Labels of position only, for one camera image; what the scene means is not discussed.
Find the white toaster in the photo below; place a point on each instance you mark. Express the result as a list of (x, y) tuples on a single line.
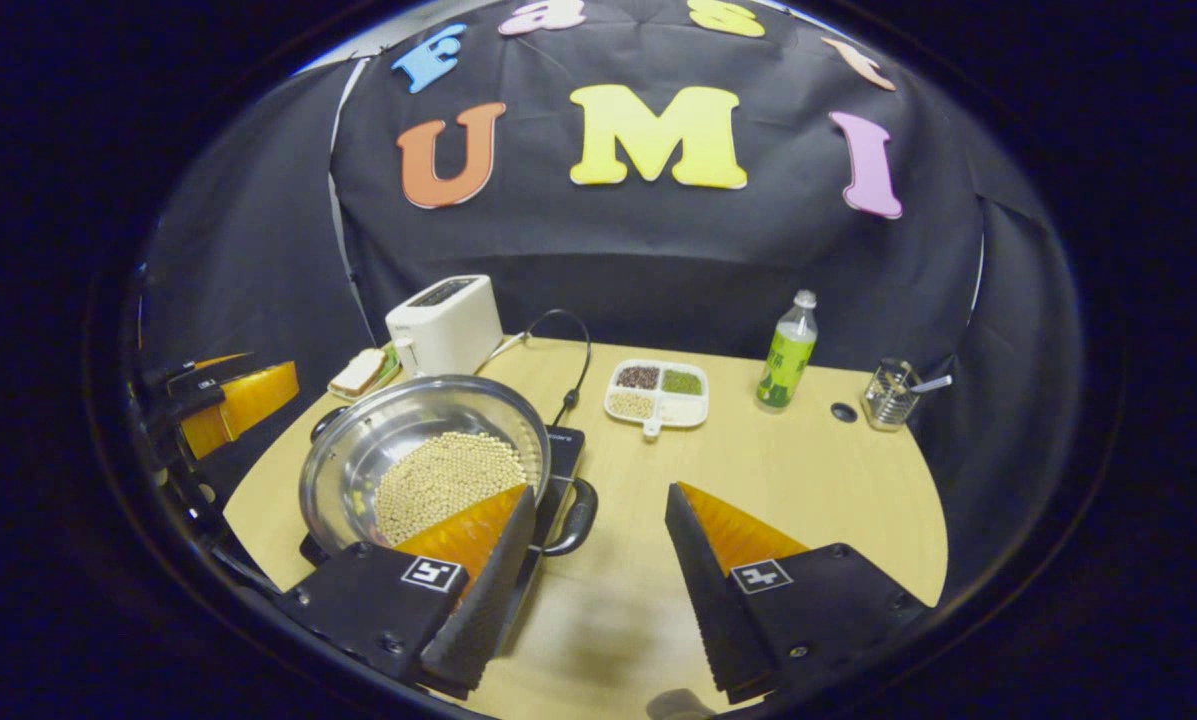
[(448, 330)]

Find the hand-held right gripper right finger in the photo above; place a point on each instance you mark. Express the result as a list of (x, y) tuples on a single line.
[(703, 600)]

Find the metal spoon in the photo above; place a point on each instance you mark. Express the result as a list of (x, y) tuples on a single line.
[(933, 383)]

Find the white divided bean dish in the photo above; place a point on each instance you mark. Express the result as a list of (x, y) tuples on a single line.
[(693, 408)]

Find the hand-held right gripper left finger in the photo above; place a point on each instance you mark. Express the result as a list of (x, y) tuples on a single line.
[(488, 610)]

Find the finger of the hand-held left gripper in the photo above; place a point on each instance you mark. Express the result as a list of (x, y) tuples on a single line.
[(248, 395), (183, 372)]

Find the stainless steel pot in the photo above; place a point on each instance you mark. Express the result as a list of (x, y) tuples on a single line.
[(358, 450)]

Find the green tea bottle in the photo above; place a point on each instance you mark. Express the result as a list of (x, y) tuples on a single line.
[(786, 365)]

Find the black backdrop cloth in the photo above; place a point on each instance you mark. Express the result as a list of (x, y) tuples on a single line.
[(658, 250)]

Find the pile of soybeans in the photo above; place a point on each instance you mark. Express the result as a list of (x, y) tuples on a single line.
[(448, 480)]

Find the black induction cooktop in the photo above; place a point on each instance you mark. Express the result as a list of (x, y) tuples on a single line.
[(564, 450)]

